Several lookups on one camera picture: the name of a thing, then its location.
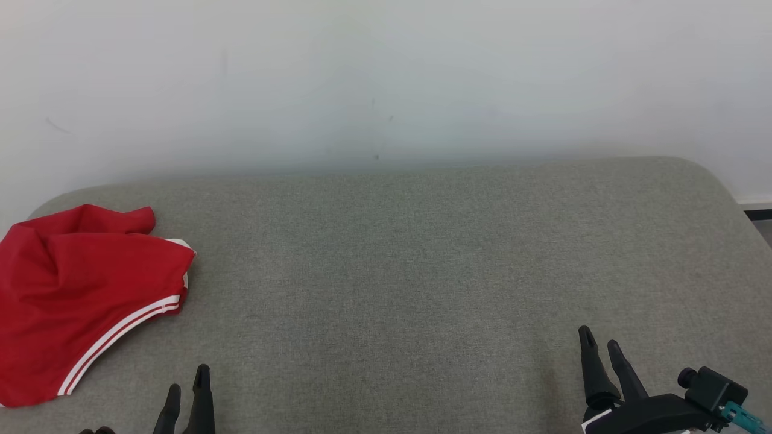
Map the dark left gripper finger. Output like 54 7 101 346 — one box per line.
183 364 216 434
153 384 182 434

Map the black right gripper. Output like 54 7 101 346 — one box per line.
578 325 713 434

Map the red basketball jersey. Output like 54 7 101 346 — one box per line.
0 232 197 409

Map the grey fabric sofa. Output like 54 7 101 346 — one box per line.
0 156 772 434

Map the white wall skirting board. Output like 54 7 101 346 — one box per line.
735 195 772 221

